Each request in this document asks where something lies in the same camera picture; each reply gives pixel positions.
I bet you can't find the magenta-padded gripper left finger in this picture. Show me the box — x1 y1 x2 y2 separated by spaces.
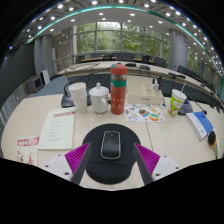
43 142 93 186

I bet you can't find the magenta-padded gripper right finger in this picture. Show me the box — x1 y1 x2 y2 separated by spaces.
132 142 183 186

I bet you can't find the black computer mouse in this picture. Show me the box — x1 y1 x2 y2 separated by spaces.
100 130 122 161

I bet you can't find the black mouse pad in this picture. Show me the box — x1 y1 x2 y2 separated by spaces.
81 123 142 185

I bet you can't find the white document with red header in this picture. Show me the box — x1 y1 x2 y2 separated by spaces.
37 107 77 151

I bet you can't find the colourful sticker sheet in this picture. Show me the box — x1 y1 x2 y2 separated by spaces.
124 103 167 124

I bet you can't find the red and white leaflet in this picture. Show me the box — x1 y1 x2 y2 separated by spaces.
16 135 40 167

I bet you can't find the dark conference microphone unit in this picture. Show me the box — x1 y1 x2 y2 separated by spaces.
60 66 93 108
178 96 208 116

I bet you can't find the stack of white paper cups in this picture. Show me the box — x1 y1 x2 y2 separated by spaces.
68 81 88 114

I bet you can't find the green printed paper cup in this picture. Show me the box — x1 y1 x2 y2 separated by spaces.
167 82 188 117

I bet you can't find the blue and white book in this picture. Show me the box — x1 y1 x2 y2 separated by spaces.
185 110 215 141

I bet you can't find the white lidded mug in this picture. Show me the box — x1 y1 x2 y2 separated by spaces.
88 82 110 114

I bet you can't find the red bottle with green band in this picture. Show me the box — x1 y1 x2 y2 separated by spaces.
110 63 128 116

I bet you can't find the grey floor appliance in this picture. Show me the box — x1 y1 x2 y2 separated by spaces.
25 75 44 94

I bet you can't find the group of dark office chairs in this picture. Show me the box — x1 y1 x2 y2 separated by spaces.
74 51 221 98

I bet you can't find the group of ceiling lights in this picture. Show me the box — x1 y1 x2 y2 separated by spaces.
9 0 224 68

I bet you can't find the handheld microphone with orange ring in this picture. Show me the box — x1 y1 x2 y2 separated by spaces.
207 130 220 160

